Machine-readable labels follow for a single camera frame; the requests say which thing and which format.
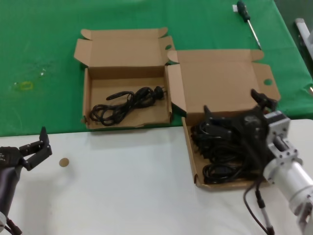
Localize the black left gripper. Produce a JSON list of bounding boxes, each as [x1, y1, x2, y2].
[[0, 126, 53, 172]]

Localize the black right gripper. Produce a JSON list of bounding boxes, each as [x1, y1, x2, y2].
[[203, 89, 278, 162]]

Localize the black power cable with plug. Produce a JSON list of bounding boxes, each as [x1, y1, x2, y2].
[[89, 86, 168, 127]]

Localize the large open cardboard box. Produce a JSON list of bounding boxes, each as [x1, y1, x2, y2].
[[167, 48, 281, 189]]

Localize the cardboard box with torn edge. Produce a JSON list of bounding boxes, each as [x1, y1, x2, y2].
[[73, 26, 176, 129]]

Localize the green tablecloth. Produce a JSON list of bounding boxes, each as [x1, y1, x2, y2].
[[0, 0, 313, 138]]

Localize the tangled black power cables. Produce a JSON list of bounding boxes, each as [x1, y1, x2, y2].
[[190, 119, 266, 185]]

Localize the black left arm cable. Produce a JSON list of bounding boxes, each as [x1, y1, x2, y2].
[[0, 216, 23, 235]]

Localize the dark looped arm cable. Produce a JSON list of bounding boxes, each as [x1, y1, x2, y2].
[[243, 181, 269, 233]]

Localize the cable with silver connector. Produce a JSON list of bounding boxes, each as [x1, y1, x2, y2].
[[254, 189, 275, 235]]

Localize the white metal frame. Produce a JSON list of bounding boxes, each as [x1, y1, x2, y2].
[[294, 18, 313, 57]]

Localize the green handled screwdriver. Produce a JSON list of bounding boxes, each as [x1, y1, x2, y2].
[[236, 0, 262, 50]]

